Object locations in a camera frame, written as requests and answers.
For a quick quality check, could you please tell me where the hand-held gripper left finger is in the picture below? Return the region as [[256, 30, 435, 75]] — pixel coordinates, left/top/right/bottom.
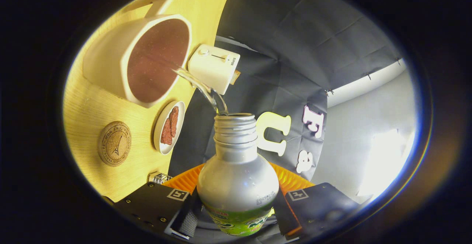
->
[[111, 163, 205, 241]]

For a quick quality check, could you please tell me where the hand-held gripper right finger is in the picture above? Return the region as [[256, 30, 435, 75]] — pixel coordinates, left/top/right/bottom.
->
[[272, 162, 369, 241]]

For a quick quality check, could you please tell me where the silver bottle with green label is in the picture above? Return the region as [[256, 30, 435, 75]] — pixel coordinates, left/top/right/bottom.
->
[[197, 113, 280, 236]]

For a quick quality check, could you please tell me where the round cork coaster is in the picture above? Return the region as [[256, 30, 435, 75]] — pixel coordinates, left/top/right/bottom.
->
[[97, 121, 132, 167]]

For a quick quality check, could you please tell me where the clear juice stream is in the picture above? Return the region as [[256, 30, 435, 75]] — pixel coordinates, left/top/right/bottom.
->
[[146, 54, 229, 115]]

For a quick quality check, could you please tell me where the cream cup with wooden handle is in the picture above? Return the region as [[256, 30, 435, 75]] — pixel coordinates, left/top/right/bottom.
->
[[83, 0, 208, 109]]

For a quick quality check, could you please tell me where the red meat slice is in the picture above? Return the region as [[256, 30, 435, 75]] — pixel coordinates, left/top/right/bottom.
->
[[160, 118, 173, 146], [169, 106, 180, 138]]

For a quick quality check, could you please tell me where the white oval plate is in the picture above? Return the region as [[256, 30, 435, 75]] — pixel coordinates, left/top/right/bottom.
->
[[153, 100, 186, 155]]

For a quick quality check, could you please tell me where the wooden table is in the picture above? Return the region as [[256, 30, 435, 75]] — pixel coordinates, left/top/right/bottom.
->
[[62, 0, 238, 202]]

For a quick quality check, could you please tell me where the white toaster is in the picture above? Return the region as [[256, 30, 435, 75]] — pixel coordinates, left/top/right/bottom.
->
[[187, 44, 241, 95]]

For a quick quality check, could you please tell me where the black backdrop cloth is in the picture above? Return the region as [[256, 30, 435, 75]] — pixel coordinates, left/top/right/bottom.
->
[[168, 0, 406, 182]]

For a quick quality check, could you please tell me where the square wire mesh holder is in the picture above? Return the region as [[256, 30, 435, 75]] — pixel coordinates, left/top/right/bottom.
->
[[147, 171, 173, 185]]

